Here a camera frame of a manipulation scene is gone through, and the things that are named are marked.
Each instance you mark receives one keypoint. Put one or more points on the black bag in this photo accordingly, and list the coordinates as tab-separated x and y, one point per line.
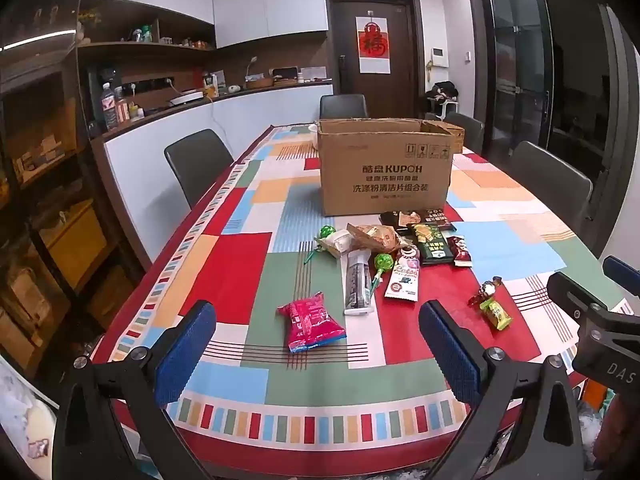
445	91

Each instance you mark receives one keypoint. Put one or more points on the white pastry packet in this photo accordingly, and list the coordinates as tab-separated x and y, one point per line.
340	242

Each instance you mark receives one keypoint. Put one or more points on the brown bread packet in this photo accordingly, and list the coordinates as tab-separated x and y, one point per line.
375	237

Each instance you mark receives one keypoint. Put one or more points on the green wrapped candy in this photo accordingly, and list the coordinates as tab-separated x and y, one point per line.
495	312

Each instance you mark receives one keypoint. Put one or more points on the white upper wall cabinets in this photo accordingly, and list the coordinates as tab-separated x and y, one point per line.
250	0

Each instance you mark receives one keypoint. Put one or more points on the dark red small packet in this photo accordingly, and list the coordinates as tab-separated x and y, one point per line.
460	252

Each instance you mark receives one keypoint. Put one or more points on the black cracker packet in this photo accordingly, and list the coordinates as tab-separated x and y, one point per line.
400	217

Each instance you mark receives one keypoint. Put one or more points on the pink labelled bottle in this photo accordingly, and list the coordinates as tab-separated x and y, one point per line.
122	106

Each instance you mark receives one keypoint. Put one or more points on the dark green cracker packet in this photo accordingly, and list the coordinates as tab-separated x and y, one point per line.
431	245

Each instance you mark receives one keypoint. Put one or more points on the red snack packet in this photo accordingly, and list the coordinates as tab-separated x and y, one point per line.
310	322

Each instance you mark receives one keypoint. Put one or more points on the grey dining chair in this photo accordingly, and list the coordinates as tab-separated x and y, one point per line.
467	130
550	180
200	160
344	106

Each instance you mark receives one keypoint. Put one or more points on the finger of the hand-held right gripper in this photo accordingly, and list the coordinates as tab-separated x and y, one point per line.
622	270
575	296

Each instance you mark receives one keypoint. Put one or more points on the brown cardboard box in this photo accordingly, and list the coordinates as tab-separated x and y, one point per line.
380	170

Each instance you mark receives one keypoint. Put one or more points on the pink bear snack packet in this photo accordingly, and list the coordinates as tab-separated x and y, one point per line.
402	275

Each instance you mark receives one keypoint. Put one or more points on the white stool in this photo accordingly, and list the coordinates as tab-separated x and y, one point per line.
450	109

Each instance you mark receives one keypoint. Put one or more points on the brown and red wrapped candy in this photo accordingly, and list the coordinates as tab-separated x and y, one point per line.
485	290

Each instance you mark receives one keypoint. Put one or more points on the colourful patchwork tablecloth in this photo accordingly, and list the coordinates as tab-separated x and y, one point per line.
240	260

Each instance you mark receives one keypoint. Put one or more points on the brown woven basket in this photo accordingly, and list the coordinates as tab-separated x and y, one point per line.
258	82

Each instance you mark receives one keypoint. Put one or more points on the white wall intercom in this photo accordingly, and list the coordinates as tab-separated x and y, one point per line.
439	57

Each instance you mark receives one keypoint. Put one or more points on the white and clear bar packet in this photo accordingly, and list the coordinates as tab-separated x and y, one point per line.
357	285

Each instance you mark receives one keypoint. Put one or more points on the white counter cabinet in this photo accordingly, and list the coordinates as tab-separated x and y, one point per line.
145	160

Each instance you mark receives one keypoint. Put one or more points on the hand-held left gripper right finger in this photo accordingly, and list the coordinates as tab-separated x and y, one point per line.
450	355

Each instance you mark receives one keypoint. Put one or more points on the dark storage shelving unit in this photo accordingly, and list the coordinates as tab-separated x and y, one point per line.
50	210

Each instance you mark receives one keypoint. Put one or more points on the wooden wall shelf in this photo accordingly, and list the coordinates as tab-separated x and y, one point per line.
145	47

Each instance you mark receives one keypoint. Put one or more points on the white plastic bag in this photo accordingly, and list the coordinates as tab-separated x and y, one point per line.
25	420

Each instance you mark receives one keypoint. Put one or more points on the dark wooden door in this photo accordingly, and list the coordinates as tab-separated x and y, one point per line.
345	50

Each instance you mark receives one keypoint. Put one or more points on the red and white door poster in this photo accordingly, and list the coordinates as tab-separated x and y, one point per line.
372	45

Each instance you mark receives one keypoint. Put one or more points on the white round plate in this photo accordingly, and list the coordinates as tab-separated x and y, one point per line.
185	97

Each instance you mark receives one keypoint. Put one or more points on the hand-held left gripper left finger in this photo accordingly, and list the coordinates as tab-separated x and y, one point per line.
185	350

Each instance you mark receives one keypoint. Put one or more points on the dark glass sliding door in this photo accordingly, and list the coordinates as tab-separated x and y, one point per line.
520	60

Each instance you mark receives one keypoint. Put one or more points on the green lollipop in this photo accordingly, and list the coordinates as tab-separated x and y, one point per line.
384	262
327	232

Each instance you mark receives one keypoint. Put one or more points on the clear water bottle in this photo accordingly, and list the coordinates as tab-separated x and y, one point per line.
109	107

